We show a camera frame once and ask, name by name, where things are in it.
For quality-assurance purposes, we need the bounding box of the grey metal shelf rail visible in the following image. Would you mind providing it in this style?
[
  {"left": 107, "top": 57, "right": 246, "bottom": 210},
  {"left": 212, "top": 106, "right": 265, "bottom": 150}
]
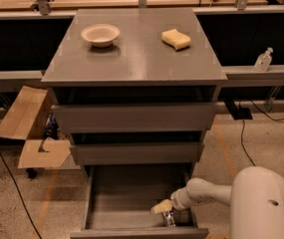
[{"left": 222, "top": 65, "right": 284, "bottom": 88}]

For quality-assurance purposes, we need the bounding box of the yellow sponge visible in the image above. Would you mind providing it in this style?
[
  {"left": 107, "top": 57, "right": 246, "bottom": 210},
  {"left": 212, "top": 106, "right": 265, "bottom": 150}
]
[{"left": 161, "top": 29, "right": 191, "bottom": 51}]

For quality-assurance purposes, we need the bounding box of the grey drawer cabinet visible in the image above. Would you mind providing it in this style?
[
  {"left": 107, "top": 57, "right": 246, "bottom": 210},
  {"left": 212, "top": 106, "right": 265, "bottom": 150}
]
[{"left": 41, "top": 7, "right": 228, "bottom": 239}]

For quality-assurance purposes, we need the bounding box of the clear sanitizer pump bottle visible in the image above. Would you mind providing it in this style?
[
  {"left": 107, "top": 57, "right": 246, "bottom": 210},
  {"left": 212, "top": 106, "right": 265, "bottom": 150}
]
[{"left": 254, "top": 47, "right": 273, "bottom": 72}]

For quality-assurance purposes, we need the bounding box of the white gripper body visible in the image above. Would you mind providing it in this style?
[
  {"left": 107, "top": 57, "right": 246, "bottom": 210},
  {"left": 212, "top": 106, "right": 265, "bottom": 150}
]
[{"left": 170, "top": 188, "right": 190, "bottom": 210}]

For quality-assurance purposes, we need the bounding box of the grey middle drawer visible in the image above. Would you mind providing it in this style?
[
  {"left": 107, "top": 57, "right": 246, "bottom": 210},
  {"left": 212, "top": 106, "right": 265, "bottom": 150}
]
[{"left": 70, "top": 142, "right": 203, "bottom": 165}]

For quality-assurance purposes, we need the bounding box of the silver blue redbull can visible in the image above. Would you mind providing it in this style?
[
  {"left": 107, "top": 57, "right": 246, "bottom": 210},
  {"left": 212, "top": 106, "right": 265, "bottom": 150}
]
[{"left": 162, "top": 211, "right": 175, "bottom": 227}]

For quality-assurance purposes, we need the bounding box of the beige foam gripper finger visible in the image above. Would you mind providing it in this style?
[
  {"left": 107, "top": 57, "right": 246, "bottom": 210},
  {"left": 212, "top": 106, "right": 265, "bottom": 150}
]
[{"left": 150, "top": 199, "right": 172, "bottom": 214}]

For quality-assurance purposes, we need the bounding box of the white paper bowl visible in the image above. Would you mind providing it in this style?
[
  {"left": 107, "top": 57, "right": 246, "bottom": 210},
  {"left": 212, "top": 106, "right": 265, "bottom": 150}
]
[{"left": 81, "top": 24, "right": 121, "bottom": 48}]

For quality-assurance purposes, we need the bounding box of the black floor cable left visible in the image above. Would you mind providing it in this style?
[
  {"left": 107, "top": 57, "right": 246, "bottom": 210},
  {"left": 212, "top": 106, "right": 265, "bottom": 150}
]
[{"left": 0, "top": 115, "right": 44, "bottom": 239}]

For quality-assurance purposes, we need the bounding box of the black floor cable right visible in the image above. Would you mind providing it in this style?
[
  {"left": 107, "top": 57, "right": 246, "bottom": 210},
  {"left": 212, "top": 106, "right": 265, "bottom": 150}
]
[{"left": 239, "top": 100, "right": 284, "bottom": 167}]

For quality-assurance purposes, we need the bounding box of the grey top drawer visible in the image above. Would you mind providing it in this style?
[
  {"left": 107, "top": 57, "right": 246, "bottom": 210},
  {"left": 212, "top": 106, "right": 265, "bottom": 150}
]
[{"left": 52, "top": 103, "right": 215, "bottom": 133}]

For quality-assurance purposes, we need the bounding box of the grey open bottom drawer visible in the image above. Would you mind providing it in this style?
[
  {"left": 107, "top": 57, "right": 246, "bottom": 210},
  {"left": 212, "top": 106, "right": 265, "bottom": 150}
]
[{"left": 70, "top": 164, "right": 208, "bottom": 239}]

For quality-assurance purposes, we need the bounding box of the black floor cable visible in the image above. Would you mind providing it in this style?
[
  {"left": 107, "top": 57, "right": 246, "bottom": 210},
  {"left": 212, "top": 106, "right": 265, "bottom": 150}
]
[
  {"left": 239, "top": 100, "right": 284, "bottom": 167},
  {"left": 0, "top": 115, "right": 44, "bottom": 239}
]

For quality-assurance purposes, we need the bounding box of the open cardboard box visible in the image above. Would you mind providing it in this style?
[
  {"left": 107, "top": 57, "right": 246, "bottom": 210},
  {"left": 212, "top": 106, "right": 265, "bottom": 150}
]
[{"left": 0, "top": 86, "right": 75, "bottom": 169}]

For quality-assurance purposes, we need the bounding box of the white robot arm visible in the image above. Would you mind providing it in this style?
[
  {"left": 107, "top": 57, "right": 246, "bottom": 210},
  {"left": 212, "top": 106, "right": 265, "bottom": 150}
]
[{"left": 151, "top": 166, "right": 284, "bottom": 239}]

